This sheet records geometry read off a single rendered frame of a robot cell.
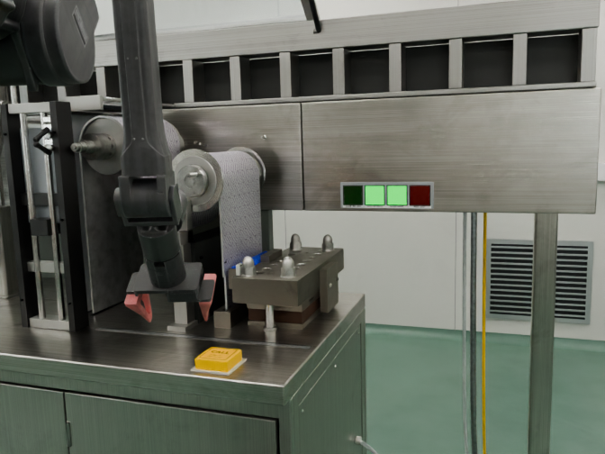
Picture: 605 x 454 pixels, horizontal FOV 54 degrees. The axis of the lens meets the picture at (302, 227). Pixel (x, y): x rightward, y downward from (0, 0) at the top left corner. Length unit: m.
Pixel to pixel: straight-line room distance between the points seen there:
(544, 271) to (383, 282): 2.41
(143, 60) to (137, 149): 0.12
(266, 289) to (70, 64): 0.90
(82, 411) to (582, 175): 1.27
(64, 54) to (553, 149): 1.25
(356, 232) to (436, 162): 2.52
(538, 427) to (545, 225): 0.59
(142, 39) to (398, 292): 3.41
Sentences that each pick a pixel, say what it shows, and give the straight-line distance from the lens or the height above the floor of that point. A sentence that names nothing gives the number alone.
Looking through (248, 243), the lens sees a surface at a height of 1.07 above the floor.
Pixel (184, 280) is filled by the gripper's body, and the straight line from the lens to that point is 0.96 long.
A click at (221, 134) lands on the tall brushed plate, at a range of 1.74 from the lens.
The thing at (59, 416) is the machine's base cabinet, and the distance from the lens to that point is 1.45.
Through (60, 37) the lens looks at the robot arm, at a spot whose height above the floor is 1.42.
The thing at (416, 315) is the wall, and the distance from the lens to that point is 4.11.
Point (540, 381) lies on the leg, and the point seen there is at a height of 0.64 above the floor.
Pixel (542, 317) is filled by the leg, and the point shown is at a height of 0.83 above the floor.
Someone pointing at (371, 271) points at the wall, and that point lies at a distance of 4.08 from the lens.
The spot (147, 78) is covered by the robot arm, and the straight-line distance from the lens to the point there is 0.84.
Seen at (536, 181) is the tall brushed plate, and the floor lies 1.22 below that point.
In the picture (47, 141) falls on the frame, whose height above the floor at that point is 1.35.
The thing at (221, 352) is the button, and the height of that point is 0.92.
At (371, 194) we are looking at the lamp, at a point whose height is 1.19.
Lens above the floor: 1.34
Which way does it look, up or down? 8 degrees down
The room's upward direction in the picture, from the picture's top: 2 degrees counter-clockwise
